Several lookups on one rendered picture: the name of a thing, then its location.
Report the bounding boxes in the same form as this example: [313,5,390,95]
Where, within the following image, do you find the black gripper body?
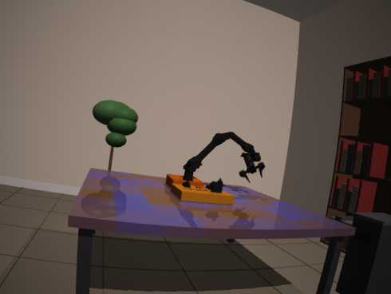
[239,159,266,177]

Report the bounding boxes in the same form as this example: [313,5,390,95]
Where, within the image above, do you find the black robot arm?
[183,132,261,181]

